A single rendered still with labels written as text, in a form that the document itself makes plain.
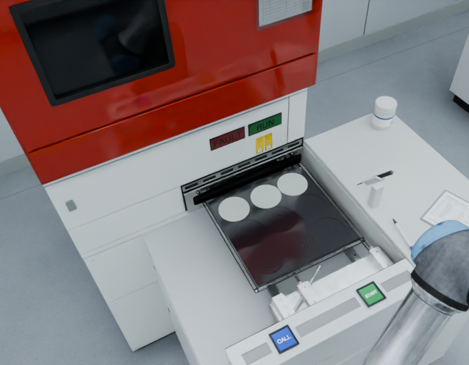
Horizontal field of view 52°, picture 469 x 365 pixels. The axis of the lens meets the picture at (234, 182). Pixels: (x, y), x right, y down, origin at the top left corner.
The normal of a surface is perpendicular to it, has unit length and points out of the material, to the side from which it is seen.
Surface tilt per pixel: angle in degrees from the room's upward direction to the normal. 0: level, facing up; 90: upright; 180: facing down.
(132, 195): 90
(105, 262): 90
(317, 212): 0
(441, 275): 47
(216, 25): 90
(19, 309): 0
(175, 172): 90
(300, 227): 0
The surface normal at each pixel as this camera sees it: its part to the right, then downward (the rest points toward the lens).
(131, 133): 0.44, 0.65
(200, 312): -0.06, -0.66
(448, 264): -0.76, -0.15
